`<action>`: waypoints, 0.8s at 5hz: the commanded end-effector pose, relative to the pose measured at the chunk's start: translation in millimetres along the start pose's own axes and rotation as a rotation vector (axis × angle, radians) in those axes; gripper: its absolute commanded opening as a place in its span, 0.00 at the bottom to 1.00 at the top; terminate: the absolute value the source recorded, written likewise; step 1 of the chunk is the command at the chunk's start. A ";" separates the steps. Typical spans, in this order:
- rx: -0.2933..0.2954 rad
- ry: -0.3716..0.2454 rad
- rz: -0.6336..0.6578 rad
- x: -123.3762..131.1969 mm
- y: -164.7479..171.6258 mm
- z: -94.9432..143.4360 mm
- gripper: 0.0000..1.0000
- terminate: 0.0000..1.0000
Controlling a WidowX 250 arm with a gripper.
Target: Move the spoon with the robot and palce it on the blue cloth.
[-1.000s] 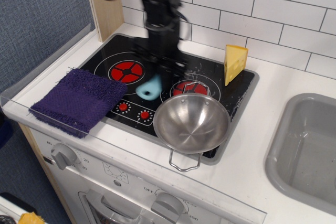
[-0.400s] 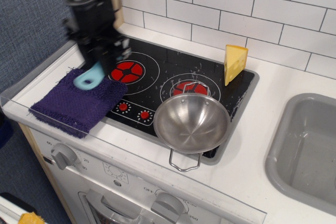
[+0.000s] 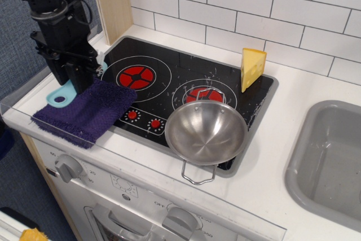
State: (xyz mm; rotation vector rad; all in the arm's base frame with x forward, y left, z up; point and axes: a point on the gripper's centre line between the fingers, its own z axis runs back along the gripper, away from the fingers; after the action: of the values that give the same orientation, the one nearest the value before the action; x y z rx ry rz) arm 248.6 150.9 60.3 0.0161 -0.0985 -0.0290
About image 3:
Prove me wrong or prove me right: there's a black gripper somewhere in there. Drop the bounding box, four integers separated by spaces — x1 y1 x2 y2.
30 3 99 94

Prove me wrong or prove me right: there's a silver oven door handle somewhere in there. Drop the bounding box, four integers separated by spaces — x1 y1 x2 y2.
92 204 158 240

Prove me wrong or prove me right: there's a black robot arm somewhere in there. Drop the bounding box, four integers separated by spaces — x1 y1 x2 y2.
23 0 103 94

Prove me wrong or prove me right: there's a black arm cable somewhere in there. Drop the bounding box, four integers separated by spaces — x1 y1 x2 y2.
66 0 93 26

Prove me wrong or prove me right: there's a blue dish brush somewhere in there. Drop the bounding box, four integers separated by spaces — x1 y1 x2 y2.
46 60 108 109

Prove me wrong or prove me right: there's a steel bowl with wire handles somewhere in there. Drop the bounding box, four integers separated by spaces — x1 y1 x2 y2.
165 87 249 185

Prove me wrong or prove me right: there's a grey left oven knob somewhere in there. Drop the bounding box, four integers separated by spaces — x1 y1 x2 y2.
55 154 83 183

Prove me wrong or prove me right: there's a grey oven knob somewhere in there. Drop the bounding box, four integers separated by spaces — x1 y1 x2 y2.
55 154 83 183
162 207 198 240

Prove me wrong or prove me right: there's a yellow cheese wedge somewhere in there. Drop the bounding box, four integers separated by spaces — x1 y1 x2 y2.
241 48 267 93

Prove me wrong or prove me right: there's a black toy stovetop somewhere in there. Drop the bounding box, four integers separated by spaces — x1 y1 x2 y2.
100 36 280 179

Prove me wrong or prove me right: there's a yellow object at corner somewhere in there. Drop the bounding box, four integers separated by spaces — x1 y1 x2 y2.
19 228 49 241

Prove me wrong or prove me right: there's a wooden side post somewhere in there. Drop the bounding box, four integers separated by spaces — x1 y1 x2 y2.
96 0 133 46

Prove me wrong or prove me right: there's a grey sink basin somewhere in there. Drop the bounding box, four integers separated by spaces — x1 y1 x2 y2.
285 100 360 231

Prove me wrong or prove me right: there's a purple towel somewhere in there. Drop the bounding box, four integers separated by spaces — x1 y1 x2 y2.
32 78 137 149

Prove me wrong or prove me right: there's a grey right oven knob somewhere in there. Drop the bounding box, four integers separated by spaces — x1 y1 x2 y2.
162 207 198 240

